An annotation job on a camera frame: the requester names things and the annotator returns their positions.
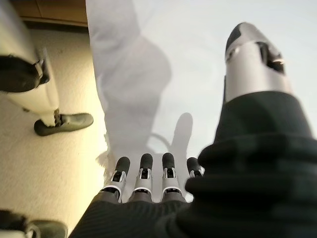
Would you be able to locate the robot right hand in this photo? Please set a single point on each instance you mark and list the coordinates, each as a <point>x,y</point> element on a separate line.
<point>247,186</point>

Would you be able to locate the white duvet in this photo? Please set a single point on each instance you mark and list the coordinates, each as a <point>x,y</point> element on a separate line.
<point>193,49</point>

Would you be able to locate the white fringed throw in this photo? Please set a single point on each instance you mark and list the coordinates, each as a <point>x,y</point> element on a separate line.
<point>105,158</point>

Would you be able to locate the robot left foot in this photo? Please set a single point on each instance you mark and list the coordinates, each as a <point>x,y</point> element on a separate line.
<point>71,122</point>

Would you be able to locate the white robot left leg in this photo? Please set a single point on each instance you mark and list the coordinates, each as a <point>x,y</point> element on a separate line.
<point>22,62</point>

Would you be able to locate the wooden nightstand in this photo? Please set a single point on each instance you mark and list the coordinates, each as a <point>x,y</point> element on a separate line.
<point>54,10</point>

